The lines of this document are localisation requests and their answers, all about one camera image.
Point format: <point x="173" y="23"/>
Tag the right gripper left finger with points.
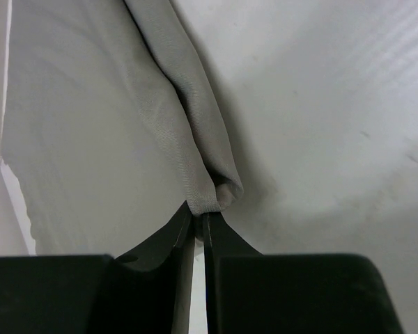
<point x="145" y="290"/>

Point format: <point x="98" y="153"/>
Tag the grey cloth placemat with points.
<point x="110" y="124"/>

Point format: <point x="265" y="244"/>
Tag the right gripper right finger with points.
<point x="249" y="292"/>

